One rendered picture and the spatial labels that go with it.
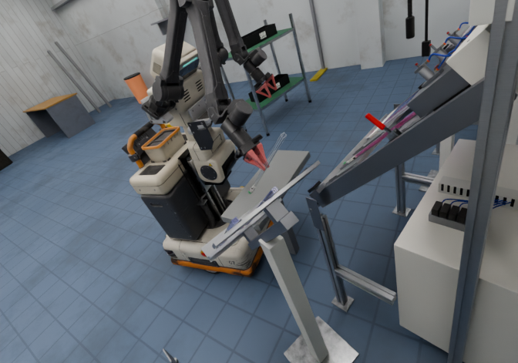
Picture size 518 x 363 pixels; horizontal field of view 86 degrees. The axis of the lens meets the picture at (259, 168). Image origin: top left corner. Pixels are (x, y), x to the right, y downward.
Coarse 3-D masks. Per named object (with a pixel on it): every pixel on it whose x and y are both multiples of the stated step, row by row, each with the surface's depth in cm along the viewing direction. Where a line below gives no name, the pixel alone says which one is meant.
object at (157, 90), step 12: (204, 0) 89; (180, 12) 93; (168, 24) 97; (180, 24) 96; (168, 36) 99; (180, 36) 99; (168, 48) 101; (180, 48) 102; (168, 60) 103; (168, 72) 105; (156, 84) 108; (180, 84) 112; (156, 96) 110; (180, 96) 114
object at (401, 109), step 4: (416, 92) 122; (412, 96) 122; (408, 100) 124; (404, 104) 123; (400, 108) 123; (404, 108) 112; (408, 108) 109; (392, 112) 136; (396, 112) 122; (400, 112) 112; (404, 112) 111; (388, 116) 132; (392, 116) 119; (396, 116) 115; (384, 120) 135; (388, 120) 119; (392, 120) 117; (384, 124) 121; (376, 128) 133; (372, 132) 133; (376, 132) 126; (368, 136) 130
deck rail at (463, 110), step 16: (480, 80) 52; (464, 96) 54; (480, 96) 52; (448, 112) 58; (464, 112) 56; (416, 128) 65; (432, 128) 62; (448, 128) 60; (464, 128) 58; (400, 144) 70; (416, 144) 67; (432, 144) 64; (368, 160) 80; (384, 160) 77; (400, 160) 73; (352, 176) 89; (368, 176) 84; (336, 192) 99
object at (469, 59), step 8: (488, 24) 50; (472, 32) 61; (480, 32) 49; (488, 32) 48; (472, 40) 50; (480, 40) 49; (488, 40) 49; (464, 48) 51; (472, 48) 51; (480, 48) 50; (456, 56) 53; (464, 56) 52; (472, 56) 51; (480, 56) 51; (448, 64) 55; (456, 64) 54; (464, 64) 53; (472, 64) 52; (480, 64) 51; (464, 72) 54; (472, 72) 53; (480, 72) 52; (472, 80) 54
